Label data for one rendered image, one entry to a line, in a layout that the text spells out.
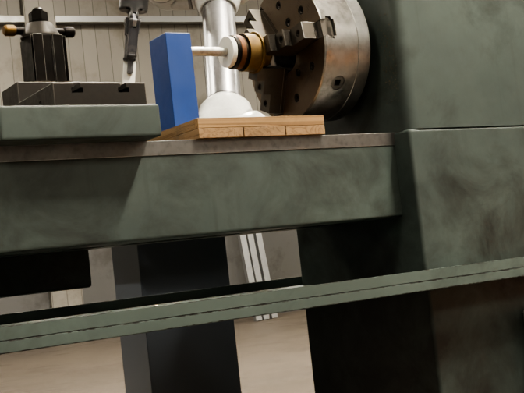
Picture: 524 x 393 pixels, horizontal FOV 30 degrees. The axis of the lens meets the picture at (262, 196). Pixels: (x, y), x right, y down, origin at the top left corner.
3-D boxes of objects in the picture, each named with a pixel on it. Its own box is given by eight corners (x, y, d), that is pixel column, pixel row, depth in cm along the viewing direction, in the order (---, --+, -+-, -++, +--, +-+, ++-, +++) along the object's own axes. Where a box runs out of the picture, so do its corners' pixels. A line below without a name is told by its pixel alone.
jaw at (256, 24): (285, 53, 228) (265, 22, 235) (294, 36, 225) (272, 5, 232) (246, 52, 222) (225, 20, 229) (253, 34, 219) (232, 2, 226)
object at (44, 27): (51, 44, 207) (51, 30, 207) (65, 34, 200) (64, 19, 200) (15, 43, 202) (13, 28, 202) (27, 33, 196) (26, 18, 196)
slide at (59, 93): (65, 142, 217) (63, 122, 218) (147, 106, 181) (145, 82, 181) (-16, 145, 208) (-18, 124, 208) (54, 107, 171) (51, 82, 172)
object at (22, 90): (97, 114, 211) (94, 90, 212) (115, 105, 203) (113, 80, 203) (3, 115, 200) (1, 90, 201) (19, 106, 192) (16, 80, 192)
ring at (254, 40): (253, 37, 225) (217, 37, 220) (274, 27, 217) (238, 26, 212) (256, 77, 224) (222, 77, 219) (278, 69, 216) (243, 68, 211)
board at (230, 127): (238, 158, 235) (236, 141, 235) (325, 133, 204) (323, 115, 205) (123, 164, 219) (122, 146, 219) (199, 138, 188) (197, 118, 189)
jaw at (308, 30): (301, 37, 223) (330, 17, 213) (305, 58, 222) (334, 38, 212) (260, 37, 217) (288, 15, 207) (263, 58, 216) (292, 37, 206)
